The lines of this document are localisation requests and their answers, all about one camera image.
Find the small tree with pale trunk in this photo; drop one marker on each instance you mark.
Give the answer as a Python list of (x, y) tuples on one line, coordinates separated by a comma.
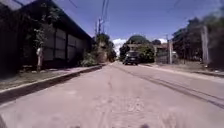
[(40, 56)]

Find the pale concrete road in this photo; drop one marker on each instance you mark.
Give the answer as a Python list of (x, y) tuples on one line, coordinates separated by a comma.
[(110, 100)]

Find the clump of green trees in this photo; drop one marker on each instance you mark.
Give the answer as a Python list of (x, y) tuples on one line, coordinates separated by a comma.
[(141, 46)]

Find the gate with concrete posts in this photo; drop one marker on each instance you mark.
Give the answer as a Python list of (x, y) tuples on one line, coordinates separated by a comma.
[(170, 51)]

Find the dark vehicle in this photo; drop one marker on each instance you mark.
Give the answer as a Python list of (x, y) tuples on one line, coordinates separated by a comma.
[(131, 58)]

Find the tall concrete post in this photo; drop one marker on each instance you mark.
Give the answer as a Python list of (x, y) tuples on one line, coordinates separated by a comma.
[(204, 43)]

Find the dark building with panelled wall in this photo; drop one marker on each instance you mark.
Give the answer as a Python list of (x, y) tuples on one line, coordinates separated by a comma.
[(68, 43)]

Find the dirt and concrete verge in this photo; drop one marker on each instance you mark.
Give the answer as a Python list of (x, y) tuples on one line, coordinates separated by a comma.
[(186, 68)]

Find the utility pole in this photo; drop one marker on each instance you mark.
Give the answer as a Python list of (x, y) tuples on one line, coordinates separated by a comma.
[(99, 28)]

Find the dark trees behind fence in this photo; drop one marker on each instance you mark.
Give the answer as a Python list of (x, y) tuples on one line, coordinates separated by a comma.
[(190, 40)]

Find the green bushes by kerb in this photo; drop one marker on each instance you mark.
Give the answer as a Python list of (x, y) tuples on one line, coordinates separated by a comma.
[(88, 60)]

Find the trees beside utility pole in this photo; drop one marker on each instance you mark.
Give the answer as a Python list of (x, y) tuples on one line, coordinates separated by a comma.
[(104, 46)]

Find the raised concrete pavement with kerb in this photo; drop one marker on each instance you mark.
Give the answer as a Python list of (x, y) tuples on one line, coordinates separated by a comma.
[(40, 78)]

